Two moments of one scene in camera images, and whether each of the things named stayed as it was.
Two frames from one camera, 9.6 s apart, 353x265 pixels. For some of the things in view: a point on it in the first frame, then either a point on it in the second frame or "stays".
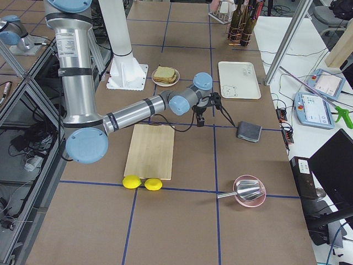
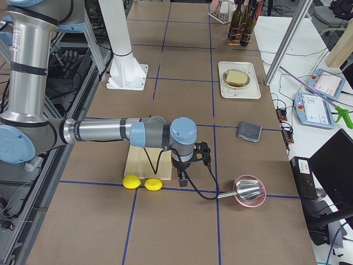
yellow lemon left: [132, 181] stays
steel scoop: [248, 190] stays
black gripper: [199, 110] → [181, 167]
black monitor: [332, 163] stays
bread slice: [164, 72] → [236, 77]
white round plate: [167, 84] → [226, 72]
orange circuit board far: [282, 115] stays
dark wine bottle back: [234, 30] stays
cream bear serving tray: [237, 80] stays
